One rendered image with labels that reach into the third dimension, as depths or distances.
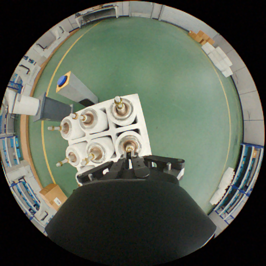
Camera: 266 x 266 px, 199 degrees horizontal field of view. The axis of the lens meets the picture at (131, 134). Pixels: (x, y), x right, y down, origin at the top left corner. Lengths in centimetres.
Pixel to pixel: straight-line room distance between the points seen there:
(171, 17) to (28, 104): 537
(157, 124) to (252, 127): 486
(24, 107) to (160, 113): 79
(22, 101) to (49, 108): 19
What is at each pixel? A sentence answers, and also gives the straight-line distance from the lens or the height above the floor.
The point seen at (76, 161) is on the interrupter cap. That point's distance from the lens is 33.
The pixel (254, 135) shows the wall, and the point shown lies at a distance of 500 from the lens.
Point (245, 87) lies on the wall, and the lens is 535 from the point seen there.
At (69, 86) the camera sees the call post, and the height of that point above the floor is 30.
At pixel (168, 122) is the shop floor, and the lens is 55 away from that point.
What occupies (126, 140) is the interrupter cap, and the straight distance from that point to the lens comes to 23.
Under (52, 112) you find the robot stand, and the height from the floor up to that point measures 20.
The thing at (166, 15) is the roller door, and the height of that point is 47.
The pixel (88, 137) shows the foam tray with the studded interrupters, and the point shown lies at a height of 18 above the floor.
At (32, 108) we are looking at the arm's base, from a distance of 50.
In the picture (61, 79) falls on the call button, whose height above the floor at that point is 33.
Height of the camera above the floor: 49
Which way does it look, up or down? 86 degrees down
